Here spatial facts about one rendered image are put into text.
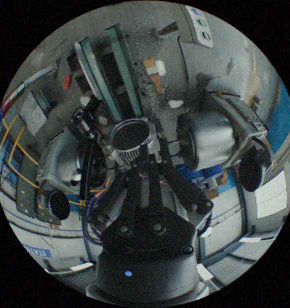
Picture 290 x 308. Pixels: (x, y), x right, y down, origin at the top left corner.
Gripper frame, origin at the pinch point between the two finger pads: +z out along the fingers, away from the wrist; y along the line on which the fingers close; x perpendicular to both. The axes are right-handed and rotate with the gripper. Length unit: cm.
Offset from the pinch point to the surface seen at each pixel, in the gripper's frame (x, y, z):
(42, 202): -13, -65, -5
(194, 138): -3.3, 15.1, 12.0
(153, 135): -0.9, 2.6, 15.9
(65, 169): -3.4, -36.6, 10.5
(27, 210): -70, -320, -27
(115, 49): 32.0, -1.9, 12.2
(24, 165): 13, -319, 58
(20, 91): 35.6, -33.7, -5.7
